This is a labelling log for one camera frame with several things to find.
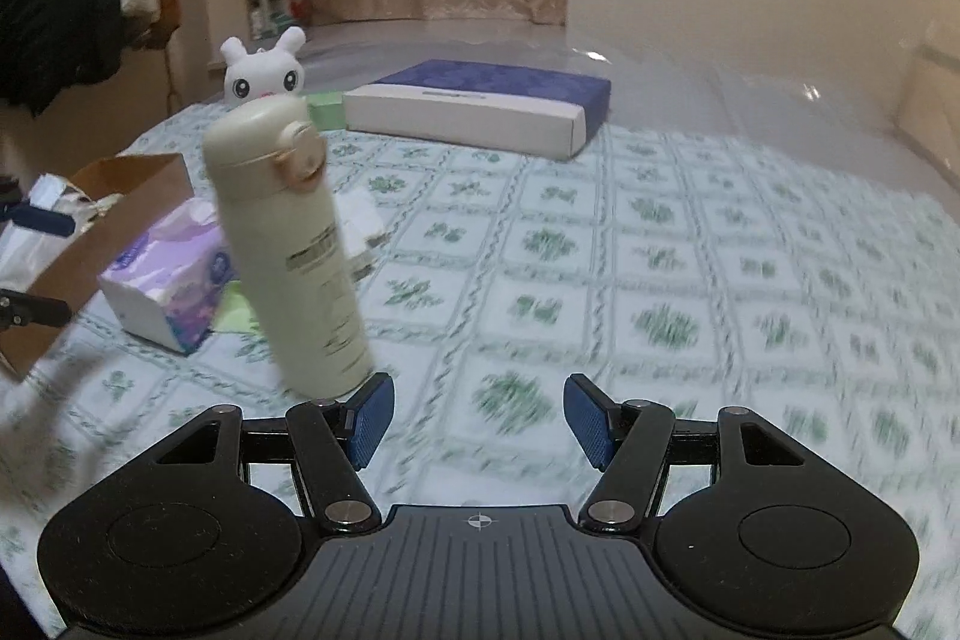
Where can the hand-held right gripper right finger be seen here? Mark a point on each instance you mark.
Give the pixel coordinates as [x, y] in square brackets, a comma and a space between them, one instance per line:
[585, 422]

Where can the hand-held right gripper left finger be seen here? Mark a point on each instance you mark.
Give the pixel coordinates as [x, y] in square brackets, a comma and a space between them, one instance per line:
[371, 419]

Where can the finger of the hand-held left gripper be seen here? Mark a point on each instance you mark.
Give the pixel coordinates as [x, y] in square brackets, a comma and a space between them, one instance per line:
[46, 220]
[34, 308]

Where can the white plastic bag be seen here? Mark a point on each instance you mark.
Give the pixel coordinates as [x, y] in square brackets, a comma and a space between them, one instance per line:
[37, 257]

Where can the brown cardboard box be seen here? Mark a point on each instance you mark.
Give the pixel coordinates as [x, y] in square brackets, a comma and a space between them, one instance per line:
[90, 235]

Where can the cream thermos bottle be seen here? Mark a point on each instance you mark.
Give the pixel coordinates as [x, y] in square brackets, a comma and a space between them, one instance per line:
[300, 265]

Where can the green floral bed sheet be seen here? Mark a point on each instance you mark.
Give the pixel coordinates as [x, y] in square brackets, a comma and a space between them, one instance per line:
[637, 310]

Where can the purple tissue pack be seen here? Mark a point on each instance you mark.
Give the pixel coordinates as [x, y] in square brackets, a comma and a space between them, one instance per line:
[172, 280]

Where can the white rabbit plush toy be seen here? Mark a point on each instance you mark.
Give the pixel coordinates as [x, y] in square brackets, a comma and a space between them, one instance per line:
[262, 74]

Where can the green tissue box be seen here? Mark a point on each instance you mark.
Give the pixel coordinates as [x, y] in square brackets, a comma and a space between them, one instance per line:
[326, 111]

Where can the blue and white flat box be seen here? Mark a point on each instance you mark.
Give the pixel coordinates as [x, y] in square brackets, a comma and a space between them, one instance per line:
[480, 100]

